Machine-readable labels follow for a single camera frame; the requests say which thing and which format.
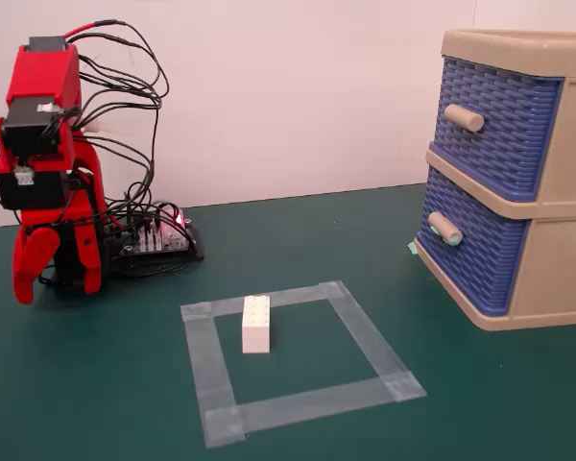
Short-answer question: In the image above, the translucent tape strip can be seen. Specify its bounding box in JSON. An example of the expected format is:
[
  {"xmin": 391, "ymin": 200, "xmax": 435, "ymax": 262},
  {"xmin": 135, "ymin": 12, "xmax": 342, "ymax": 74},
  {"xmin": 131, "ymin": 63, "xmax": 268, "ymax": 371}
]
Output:
[
  {"xmin": 180, "ymin": 302, "xmax": 247, "ymax": 450},
  {"xmin": 180, "ymin": 280, "xmax": 348, "ymax": 324},
  {"xmin": 318, "ymin": 280, "xmax": 428, "ymax": 403},
  {"xmin": 202, "ymin": 373, "xmax": 428, "ymax": 450}
]

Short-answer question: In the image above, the beige plastic drawer cabinet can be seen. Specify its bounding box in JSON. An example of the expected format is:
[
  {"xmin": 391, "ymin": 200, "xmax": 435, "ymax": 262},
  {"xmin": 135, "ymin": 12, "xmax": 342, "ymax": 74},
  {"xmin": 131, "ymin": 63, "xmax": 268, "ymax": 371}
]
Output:
[{"xmin": 415, "ymin": 27, "xmax": 576, "ymax": 332}]

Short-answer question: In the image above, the green tape on handle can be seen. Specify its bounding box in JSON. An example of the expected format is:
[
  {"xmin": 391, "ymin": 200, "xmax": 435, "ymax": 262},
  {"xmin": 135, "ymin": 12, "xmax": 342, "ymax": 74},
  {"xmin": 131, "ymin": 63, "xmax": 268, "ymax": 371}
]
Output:
[{"xmin": 429, "ymin": 223, "xmax": 464, "ymax": 248}]

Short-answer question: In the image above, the controller board on black plate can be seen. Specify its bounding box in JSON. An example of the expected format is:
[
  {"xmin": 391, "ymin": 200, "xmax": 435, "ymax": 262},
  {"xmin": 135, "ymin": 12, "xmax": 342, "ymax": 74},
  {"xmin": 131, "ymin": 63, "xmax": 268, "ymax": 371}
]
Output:
[{"xmin": 108, "ymin": 201, "xmax": 205, "ymax": 276}]

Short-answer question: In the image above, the white building brick cube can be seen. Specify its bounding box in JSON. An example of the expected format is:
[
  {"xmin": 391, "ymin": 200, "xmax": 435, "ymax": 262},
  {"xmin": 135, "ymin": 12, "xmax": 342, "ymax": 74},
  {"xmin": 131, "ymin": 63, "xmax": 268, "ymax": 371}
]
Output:
[{"xmin": 242, "ymin": 295, "xmax": 274, "ymax": 355}]

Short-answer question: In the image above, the red and black wire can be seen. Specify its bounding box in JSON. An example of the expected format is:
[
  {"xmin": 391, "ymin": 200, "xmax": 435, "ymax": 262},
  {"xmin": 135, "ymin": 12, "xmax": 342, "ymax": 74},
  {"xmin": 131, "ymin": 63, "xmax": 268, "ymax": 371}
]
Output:
[{"xmin": 62, "ymin": 18, "xmax": 119, "ymax": 39}]

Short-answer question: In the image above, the blue woven drawer plain handle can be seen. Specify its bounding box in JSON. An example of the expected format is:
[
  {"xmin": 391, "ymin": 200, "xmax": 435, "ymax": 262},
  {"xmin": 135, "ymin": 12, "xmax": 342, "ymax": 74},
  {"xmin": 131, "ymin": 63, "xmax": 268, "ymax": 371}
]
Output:
[{"xmin": 434, "ymin": 56, "xmax": 565, "ymax": 202}]

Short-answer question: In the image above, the blue woven drawer taped handle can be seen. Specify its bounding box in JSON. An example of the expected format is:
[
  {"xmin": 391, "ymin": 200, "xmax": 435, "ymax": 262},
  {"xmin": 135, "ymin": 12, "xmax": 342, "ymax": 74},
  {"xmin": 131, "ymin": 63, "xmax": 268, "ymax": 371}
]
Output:
[{"xmin": 415, "ymin": 165, "xmax": 534, "ymax": 317}]

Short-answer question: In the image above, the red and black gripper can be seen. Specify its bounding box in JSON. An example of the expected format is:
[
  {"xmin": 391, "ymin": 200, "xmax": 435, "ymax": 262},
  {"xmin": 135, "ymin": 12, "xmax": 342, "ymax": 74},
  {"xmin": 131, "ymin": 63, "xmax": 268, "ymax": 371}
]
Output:
[{"xmin": 0, "ymin": 152, "xmax": 103, "ymax": 306}]

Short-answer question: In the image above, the black motor cable bundle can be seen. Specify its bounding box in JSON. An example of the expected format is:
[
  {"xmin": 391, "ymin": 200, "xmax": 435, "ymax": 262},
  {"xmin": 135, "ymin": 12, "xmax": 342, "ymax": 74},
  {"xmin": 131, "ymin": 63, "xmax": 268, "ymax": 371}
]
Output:
[{"xmin": 0, "ymin": 20, "xmax": 197, "ymax": 280}]

